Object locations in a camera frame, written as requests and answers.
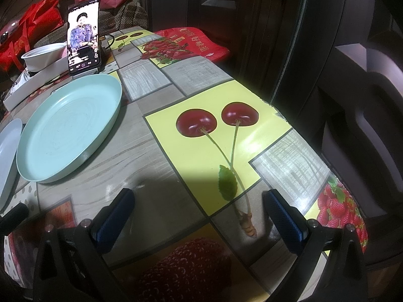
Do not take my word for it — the mint green round plate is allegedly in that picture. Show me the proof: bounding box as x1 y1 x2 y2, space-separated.
16 74 122 183

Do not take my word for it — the light grey round plate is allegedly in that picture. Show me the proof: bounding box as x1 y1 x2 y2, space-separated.
0 119 22 210

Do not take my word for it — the fruit pattern tablecloth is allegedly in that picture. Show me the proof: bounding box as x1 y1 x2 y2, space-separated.
0 28 369 302

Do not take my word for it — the white rectangular tray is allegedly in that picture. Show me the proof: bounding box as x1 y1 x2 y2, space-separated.
3 56 68 112

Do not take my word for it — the smartphone on stand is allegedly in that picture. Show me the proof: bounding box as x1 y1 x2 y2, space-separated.
66 0 101 77

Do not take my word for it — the white foam bowl in tray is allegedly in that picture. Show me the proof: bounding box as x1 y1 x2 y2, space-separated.
21 42 66 72

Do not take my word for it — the red printed bag on chair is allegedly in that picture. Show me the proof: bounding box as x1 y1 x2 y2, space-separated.
156 27 230 63

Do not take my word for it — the red gift bag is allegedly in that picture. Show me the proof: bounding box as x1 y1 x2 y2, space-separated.
0 0 63 73

